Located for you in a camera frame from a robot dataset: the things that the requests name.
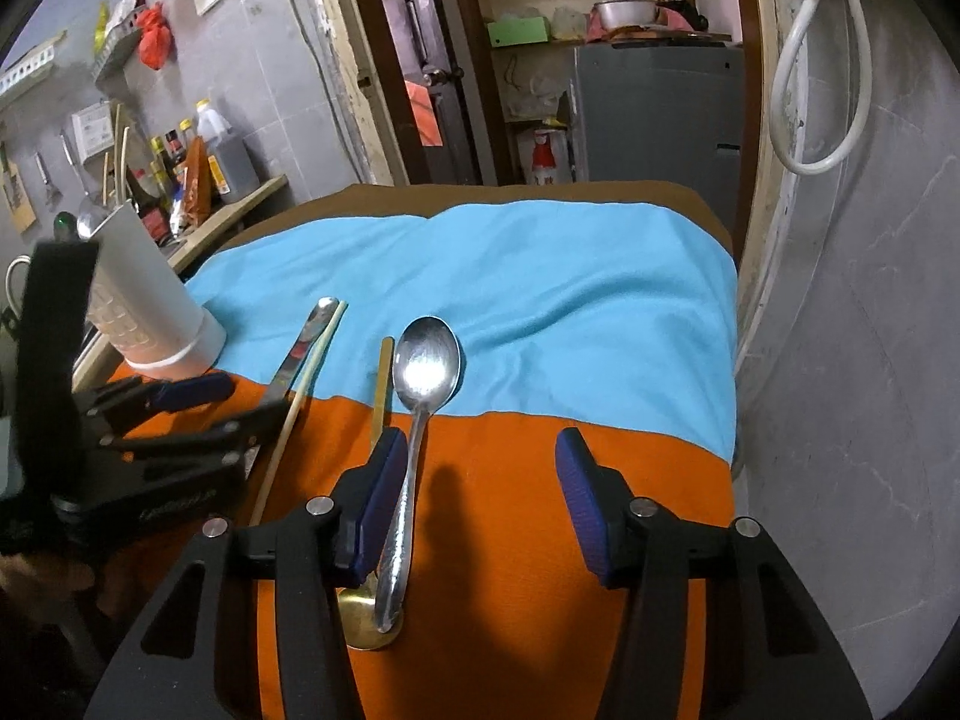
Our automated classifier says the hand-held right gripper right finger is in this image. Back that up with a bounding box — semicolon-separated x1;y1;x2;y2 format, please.
554;427;875;720

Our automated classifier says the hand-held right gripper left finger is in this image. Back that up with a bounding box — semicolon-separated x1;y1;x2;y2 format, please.
82;426;410;720

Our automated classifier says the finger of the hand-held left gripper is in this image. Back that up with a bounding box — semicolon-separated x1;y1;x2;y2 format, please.
85;370;238;422
111;400;293;464

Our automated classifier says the white plastic utensil basket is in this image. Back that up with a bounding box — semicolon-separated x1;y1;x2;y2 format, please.
85;202;227;380

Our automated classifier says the gold spoon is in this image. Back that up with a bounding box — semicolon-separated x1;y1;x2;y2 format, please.
337;336;404;650

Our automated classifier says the metal spoon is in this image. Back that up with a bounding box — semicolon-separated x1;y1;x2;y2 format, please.
262;297;341;408
373;315;464;633

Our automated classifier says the person's left hand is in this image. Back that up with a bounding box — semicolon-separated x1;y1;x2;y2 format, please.
0;544;147;620

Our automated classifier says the curved metal faucet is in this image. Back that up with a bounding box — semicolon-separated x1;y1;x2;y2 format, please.
5;254;35;317

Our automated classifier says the beige kitchen counter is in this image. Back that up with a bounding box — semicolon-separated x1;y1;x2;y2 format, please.
167;174;290;272

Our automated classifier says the dark soy sauce bottle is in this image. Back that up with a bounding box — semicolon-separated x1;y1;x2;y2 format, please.
126;165;171;242

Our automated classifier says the wooden knife holder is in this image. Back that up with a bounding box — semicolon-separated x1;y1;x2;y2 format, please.
0;141;38;234

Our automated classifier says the orange snack packet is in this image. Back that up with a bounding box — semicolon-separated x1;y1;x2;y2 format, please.
179;136;216;230

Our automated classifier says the small metal spatula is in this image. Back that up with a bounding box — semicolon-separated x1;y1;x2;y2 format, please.
33;151;62;208

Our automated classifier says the colourful striped blanket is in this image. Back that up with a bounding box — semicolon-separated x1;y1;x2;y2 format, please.
97;180;741;720

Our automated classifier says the large dark oil jug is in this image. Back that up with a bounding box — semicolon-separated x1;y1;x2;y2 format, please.
193;98;260;204

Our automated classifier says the red white bottle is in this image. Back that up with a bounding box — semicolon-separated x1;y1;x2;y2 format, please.
528;127;572;185

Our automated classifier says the red plastic bag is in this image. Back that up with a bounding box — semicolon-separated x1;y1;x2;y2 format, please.
136;3;176;71

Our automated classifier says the grey appliance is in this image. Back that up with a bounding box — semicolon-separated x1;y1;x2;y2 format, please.
569;44;748;183

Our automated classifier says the dark wooden door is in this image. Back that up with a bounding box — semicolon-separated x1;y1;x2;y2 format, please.
340;0;482;186

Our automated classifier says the green box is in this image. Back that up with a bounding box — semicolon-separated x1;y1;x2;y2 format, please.
487;15;549;48

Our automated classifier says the wooden cutting board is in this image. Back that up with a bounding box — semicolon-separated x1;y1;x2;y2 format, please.
606;25;734;44

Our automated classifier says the metal pot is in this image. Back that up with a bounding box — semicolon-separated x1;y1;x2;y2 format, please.
592;0;662;32

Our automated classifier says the white wall basket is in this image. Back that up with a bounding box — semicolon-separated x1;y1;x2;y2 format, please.
0;29;69;92

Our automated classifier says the grey wall shelf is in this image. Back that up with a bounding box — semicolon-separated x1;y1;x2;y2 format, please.
89;22;145;81

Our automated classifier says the white cable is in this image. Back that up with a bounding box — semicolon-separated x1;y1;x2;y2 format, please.
280;0;362;186

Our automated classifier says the wooden door frame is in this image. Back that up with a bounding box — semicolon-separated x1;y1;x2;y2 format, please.
310;0;807;331

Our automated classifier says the white hose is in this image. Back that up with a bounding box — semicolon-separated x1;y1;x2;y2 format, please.
768;0;875;178

